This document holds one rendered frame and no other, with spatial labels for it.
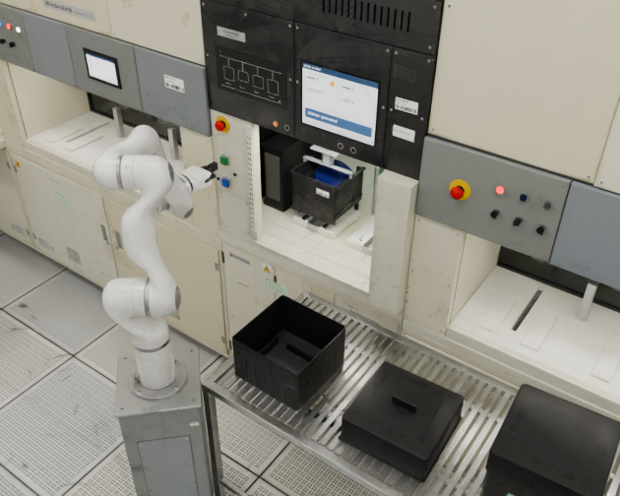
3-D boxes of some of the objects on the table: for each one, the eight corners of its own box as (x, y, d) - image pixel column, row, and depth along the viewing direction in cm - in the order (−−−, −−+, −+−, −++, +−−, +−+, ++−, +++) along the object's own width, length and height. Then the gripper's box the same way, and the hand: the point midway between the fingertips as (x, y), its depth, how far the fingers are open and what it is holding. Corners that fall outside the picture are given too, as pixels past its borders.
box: (473, 506, 193) (488, 451, 178) (506, 436, 213) (522, 381, 198) (576, 557, 181) (600, 503, 166) (600, 478, 201) (625, 423, 186)
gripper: (196, 182, 242) (230, 161, 254) (166, 170, 248) (201, 151, 260) (198, 201, 246) (231, 179, 258) (168, 187, 253) (202, 167, 265)
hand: (213, 167), depth 258 cm, fingers closed
